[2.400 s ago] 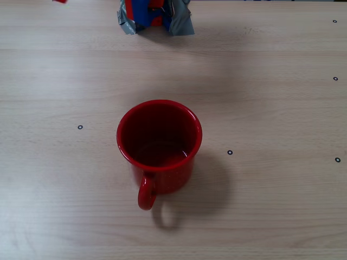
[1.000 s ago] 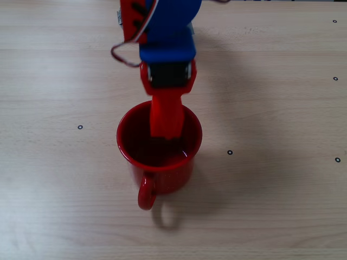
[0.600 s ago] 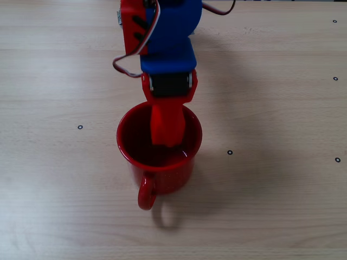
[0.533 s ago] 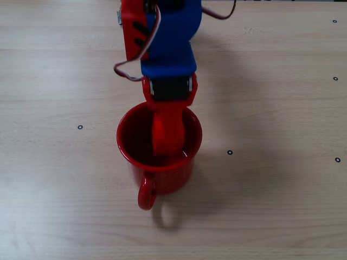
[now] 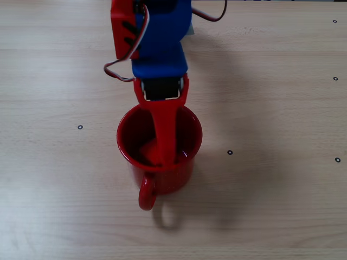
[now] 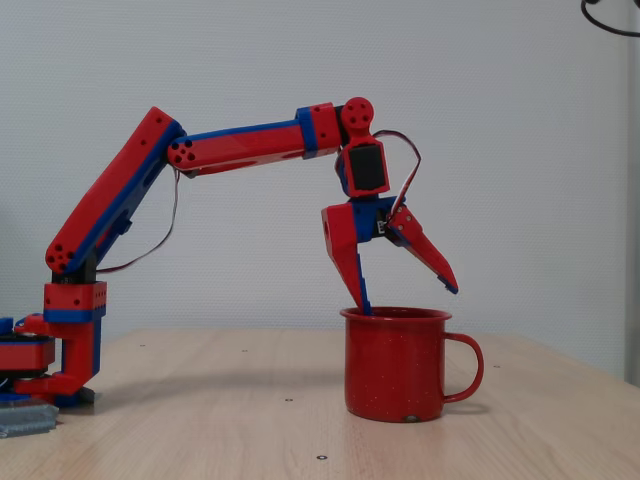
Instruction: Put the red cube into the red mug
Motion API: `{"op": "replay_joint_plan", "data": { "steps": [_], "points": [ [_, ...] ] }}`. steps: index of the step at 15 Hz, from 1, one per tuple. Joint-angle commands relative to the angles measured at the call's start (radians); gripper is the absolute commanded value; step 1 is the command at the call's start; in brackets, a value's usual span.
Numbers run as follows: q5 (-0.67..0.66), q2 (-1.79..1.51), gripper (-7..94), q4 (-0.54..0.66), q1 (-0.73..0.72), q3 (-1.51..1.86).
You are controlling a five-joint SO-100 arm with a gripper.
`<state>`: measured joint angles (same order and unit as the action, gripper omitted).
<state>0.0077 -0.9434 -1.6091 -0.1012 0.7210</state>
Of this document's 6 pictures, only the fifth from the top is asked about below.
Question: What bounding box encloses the red cube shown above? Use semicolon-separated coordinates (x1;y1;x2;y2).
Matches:
139;137;164;166

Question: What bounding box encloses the red enamel mug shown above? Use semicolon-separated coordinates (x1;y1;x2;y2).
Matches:
116;103;203;212

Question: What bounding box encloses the red white black servo cable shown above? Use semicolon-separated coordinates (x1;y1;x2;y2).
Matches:
103;3;151;82

